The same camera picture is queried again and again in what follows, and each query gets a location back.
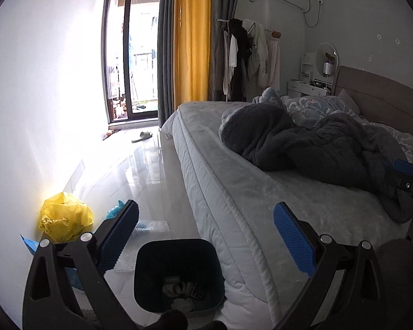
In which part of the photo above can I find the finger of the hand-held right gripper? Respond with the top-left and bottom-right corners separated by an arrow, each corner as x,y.
387,174 -> 413,200
390,160 -> 413,179

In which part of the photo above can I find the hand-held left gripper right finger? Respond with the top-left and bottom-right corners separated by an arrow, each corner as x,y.
273,202 -> 389,330

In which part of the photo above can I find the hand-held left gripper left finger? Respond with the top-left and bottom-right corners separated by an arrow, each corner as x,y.
22,199 -> 140,330

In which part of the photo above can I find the dark green trash bin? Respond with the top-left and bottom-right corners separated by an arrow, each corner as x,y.
134,239 -> 226,318

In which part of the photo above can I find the bed with light grey cover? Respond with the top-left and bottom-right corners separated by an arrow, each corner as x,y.
160,100 -> 413,330

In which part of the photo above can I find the bubble wrap sheet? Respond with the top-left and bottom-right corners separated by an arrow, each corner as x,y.
112,218 -> 169,274

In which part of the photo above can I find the yellow plastic bag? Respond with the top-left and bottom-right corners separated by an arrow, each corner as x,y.
38,192 -> 94,243

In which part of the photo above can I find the beige padded headboard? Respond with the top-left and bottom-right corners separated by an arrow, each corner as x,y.
332,65 -> 413,152

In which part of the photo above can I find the grey shaggy rug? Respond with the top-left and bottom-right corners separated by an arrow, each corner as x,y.
81,307 -> 105,329

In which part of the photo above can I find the blue printed box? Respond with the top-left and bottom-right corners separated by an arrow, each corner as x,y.
20,234 -> 85,289

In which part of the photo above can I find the grey pillow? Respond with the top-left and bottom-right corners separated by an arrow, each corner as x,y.
336,89 -> 360,115

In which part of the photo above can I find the dark grey fleece blanket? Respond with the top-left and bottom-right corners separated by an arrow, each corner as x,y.
220,103 -> 413,223

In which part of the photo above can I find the grey slipper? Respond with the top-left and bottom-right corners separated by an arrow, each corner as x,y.
131,131 -> 154,143

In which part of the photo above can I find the blue cloud patterned duvet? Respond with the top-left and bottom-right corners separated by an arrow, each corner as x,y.
251,87 -> 413,166

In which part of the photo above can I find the white table lamp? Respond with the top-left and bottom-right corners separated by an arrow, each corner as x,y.
322,62 -> 333,88

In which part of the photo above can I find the white dresser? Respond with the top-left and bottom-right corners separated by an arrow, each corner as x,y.
287,80 -> 333,97

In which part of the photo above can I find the round white mirror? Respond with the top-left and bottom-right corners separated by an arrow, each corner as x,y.
315,43 -> 339,78

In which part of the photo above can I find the white shelf organizer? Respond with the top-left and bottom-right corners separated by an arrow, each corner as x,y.
300,53 -> 316,83

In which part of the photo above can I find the pink hanging garment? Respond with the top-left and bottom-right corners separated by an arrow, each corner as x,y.
266,38 -> 281,92

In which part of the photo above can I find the black framed sliding glass door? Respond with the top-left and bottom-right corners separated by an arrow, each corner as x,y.
103,0 -> 164,124

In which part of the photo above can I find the white hanging jacket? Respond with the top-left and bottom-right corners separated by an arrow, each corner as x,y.
243,19 -> 270,88

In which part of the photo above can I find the grey hanging coat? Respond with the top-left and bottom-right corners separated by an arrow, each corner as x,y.
211,26 -> 232,101

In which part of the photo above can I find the white hanging shirt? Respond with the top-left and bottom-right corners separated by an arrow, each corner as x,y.
228,34 -> 240,100

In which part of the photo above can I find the yellow curtain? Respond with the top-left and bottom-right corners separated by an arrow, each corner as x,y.
172,0 -> 212,111

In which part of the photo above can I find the white clothes rack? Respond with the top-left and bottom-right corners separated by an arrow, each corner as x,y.
217,18 -> 279,37

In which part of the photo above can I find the teal long-handled tool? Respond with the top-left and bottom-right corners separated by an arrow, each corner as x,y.
105,199 -> 126,221

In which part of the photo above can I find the white power cable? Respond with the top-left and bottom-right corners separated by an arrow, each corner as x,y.
303,0 -> 322,28

